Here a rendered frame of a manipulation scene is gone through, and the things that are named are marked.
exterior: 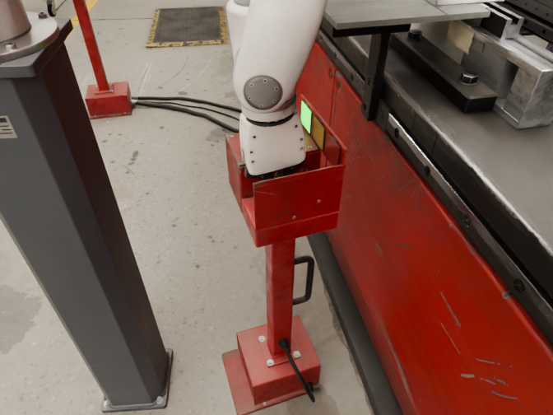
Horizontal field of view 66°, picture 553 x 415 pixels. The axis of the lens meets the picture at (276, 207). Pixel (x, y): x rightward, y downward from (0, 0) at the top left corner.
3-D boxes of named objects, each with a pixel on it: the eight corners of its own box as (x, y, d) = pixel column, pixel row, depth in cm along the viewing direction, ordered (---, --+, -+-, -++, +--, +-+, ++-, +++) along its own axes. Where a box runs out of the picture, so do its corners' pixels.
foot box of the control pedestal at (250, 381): (220, 355, 133) (217, 333, 125) (296, 332, 139) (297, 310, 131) (237, 417, 119) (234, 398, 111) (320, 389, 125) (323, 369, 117)
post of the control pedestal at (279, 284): (267, 342, 123) (262, 199, 87) (285, 337, 124) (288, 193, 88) (272, 358, 119) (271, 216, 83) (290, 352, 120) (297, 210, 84)
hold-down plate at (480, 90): (388, 44, 91) (391, 30, 89) (411, 43, 92) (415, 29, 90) (463, 114, 70) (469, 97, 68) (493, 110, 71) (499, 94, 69)
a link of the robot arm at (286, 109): (287, 73, 67) (288, 90, 69) (233, 86, 65) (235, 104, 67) (308, 98, 61) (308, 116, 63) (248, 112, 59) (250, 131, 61)
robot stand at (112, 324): (101, 413, 120) (-119, 69, 53) (114, 354, 133) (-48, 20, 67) (166, 408, 121) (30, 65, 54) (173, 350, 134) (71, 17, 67)
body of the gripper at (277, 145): (292, 86, 68) (295, 145, 76) (230, 101, 66) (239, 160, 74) (309, 109, 63) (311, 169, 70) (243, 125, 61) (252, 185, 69)
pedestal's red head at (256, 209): (229, 183, 91) (221, 106, 79) (299, 168, 95) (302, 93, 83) (256, 249, 77) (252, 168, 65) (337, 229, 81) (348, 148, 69)
